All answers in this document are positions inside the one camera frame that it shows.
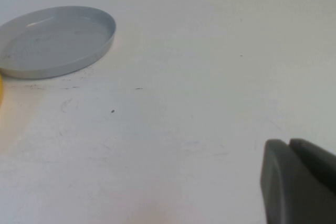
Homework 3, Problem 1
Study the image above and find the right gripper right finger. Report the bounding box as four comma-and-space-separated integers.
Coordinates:
289, 137, 336, 196

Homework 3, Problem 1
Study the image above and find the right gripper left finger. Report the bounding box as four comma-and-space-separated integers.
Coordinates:
259, 139, 336, 224

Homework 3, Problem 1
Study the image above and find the grey round plate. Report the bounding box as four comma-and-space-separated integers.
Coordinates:
0, 5, 117, 80

